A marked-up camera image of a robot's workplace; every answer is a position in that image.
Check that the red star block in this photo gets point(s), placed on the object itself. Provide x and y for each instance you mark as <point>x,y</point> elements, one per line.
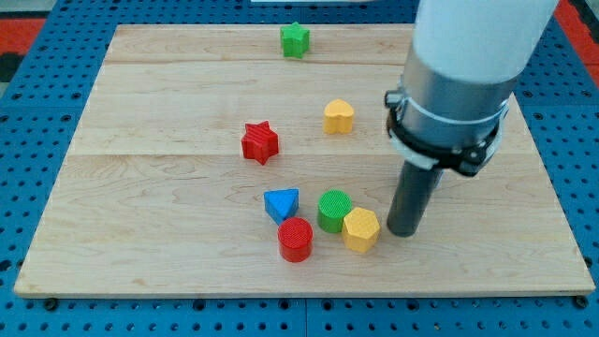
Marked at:
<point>259,142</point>

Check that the blue triangle block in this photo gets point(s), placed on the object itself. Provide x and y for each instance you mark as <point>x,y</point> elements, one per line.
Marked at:
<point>281,204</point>

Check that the red cylinder block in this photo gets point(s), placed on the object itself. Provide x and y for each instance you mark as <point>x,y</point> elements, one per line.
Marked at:
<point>295,237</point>

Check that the yellow hexagon block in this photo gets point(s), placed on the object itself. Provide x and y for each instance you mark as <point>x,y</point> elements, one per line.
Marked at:
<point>361,230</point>

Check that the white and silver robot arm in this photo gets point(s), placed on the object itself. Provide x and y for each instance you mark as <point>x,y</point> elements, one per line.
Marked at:
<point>464,61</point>

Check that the yellow heart block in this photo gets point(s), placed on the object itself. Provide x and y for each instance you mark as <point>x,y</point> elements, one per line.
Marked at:
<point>338,117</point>

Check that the light wooden board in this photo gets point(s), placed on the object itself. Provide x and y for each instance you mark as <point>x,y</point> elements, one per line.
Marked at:
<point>155,200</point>

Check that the green star block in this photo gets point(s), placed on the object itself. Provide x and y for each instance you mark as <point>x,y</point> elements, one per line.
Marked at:
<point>294,40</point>

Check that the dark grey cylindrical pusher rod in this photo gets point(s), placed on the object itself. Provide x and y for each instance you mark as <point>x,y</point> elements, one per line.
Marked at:
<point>411,198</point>

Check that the green cylinder block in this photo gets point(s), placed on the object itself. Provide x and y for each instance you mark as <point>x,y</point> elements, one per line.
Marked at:
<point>332,207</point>

